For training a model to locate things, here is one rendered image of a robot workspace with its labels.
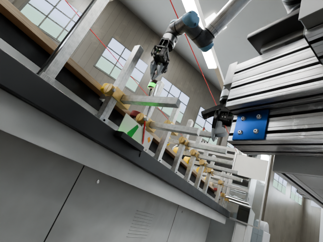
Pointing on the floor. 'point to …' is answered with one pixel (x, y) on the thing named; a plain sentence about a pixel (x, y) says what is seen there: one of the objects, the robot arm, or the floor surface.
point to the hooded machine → (265, 231)
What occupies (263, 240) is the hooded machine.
